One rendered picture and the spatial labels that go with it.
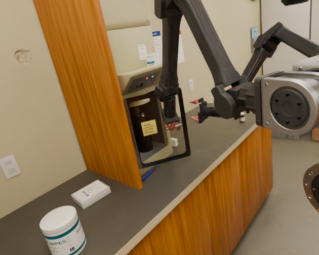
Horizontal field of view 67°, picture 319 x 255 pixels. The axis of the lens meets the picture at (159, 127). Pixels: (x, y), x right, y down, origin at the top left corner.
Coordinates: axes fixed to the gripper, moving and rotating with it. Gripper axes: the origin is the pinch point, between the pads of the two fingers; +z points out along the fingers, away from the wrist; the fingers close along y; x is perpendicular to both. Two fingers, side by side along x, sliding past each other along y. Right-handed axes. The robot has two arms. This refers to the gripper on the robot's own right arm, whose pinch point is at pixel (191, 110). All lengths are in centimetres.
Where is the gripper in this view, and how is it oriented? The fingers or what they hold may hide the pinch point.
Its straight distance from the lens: 146.2
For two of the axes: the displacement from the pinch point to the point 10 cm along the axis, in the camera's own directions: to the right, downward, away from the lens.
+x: -6.5, 3.7, -6.6
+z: -7.4, -1.1, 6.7
